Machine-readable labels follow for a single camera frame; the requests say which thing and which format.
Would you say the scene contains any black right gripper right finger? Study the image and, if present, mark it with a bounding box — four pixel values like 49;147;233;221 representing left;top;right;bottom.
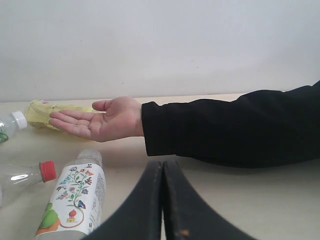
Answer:
162;160;254;240

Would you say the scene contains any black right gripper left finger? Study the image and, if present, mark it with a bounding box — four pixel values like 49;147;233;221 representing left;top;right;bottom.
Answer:
84;161;163;240

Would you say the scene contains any floral label clear bottle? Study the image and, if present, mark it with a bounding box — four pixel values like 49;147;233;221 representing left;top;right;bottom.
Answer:
34;149;106;240

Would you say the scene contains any clear bottle red label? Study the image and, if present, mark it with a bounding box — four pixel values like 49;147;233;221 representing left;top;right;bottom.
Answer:
0;160;57;208

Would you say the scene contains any yellow label bottle red cap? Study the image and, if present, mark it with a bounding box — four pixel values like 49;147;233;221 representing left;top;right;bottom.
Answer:
24;100;97;131

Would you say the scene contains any green label bottle white cap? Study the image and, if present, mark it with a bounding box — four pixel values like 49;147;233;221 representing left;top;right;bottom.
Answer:
0;111;28;144

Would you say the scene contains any black sleeved forearm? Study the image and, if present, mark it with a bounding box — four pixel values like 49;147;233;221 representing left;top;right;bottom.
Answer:
141;83;320;168

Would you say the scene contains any person's open bare hand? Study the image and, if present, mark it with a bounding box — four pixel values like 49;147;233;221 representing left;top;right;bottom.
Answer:
49;97;144;143

